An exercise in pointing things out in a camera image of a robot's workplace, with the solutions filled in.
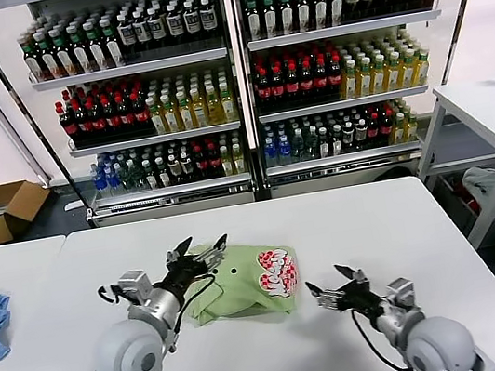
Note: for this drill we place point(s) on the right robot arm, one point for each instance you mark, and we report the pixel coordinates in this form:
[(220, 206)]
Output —
[(437, 343)]

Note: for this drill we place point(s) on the light green polo shirt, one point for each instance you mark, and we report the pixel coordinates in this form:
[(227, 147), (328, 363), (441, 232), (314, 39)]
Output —
[(240, 290)]

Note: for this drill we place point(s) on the yellow drink bottle green cap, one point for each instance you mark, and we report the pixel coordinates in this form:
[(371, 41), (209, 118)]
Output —
[(171, 119), (410, 74), (215, 113), (366, 82), (423, 70), (352, 84), (200, 115), (229, 109), (186, 117), (157, 122), (381, 79), (395, 77)]

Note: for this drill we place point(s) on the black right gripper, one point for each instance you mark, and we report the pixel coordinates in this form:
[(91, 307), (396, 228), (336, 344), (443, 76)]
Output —
[(359, 298)]

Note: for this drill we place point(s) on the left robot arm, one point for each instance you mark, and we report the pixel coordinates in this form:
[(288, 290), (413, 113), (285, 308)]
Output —
[(124, 355)]

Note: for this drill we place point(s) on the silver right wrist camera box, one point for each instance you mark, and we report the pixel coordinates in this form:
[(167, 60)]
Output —
[(401, 293)]

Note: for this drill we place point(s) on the white grey crumpled garment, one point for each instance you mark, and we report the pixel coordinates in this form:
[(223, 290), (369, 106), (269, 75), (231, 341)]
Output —
[(482, 181)]

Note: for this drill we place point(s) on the blue drink bottle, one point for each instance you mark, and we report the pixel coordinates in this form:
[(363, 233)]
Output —
[(98, 183), (271, 153), (285, 151), (110, 181)]

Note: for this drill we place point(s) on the dark tea bottle green cap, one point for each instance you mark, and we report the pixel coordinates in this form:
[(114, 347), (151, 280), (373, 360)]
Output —
[(34, 64), (114, 51), (65, 59), (253, 20), (304, 12), (287, 14), (97, 54), (321, 9), (50, 61), (270, 17), (81, 56), (337, 6)]

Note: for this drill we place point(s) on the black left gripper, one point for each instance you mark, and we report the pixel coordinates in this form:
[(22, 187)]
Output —
[(183, 271)]

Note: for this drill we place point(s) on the white side table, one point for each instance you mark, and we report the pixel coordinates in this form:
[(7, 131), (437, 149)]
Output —
[(485, 110)]

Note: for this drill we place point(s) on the red cloth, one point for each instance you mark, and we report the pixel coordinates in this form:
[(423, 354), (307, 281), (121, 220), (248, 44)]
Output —
[(464, 198)]

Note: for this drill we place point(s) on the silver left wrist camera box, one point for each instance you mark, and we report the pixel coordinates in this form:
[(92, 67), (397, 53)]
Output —
[(135, 283)]

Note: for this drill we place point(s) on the white drink display shelf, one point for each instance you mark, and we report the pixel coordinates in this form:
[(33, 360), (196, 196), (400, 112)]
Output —
[(345, 31), (138, 68)]

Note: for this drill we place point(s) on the pale yellow tea bottle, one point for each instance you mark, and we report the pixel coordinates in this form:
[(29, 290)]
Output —
[(398, 128), (226, 163), (238, 161), (411, 125)]

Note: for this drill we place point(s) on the open cardboard box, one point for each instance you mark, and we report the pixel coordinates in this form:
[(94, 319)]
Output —
[(22, 202)]

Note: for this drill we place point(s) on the small red cap cola bottle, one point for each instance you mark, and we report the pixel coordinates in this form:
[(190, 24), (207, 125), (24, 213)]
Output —
[(386, 128), (374, 130), (213, 162), (200, 164)]

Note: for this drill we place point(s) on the green clear water bottle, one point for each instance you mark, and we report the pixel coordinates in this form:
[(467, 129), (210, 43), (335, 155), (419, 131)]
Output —
[(298, 149), (122, 179), (311, 147), (135, 179)]

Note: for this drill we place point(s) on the small white floor object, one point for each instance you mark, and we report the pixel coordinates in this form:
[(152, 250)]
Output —
[(73, 206)]

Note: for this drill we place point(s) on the dark bottle grey label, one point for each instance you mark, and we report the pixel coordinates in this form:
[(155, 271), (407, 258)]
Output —
[(361, 134), (173, 169), (186, 167), (349, 136)]

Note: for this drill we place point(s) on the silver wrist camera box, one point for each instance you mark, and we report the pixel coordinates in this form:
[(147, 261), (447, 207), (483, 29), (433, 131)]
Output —
[(135, 283), (401, 293)]

